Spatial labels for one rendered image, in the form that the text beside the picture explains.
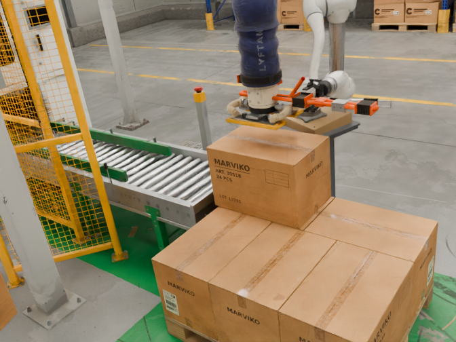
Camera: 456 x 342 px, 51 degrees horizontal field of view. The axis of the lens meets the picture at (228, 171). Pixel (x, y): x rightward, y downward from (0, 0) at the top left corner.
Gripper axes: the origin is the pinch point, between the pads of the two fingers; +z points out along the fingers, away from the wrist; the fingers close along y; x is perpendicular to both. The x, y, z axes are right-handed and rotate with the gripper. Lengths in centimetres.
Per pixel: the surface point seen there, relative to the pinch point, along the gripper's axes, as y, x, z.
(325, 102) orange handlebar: -0.8, -12.1, 2.7
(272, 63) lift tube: -19.3, 17.2, 3.6
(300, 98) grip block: -1.6, 2.3, 2.8
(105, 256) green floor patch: 122, 151, 50
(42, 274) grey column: 91, 131, 106
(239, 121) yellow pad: 10.9, 34.5, 14.8
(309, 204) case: 59, -2, 8
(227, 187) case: 52, 45, 21
